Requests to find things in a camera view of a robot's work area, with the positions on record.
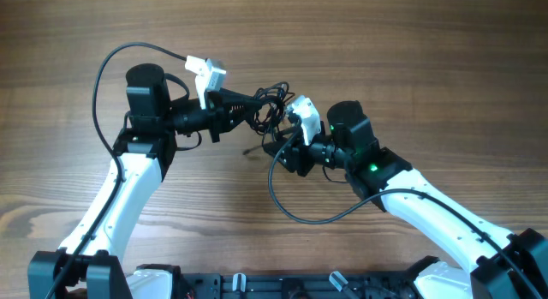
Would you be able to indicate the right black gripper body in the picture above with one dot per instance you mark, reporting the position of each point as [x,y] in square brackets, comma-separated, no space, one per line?
[307,156]

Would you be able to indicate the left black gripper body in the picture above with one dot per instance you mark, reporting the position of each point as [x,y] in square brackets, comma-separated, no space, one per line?
[213,116]

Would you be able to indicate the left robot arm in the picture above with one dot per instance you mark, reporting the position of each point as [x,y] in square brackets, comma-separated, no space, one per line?
[88,263]

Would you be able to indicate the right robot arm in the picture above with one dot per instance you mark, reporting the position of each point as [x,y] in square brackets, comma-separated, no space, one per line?
[493,262]

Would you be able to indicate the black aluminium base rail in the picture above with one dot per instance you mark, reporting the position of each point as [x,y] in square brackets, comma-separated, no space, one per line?
[370,285]

